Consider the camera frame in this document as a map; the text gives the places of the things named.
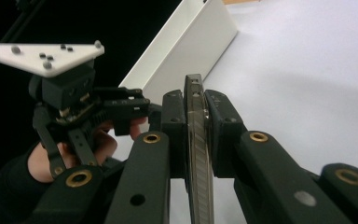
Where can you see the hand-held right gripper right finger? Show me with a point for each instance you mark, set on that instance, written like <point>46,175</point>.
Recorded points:
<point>261,168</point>

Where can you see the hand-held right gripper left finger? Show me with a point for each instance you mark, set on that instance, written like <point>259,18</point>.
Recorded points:
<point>155,161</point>

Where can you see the patterned dark phone case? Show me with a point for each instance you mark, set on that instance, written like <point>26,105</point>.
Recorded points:
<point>199,149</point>

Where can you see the white plastic bin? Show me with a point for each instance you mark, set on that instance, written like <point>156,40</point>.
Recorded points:
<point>192,49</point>

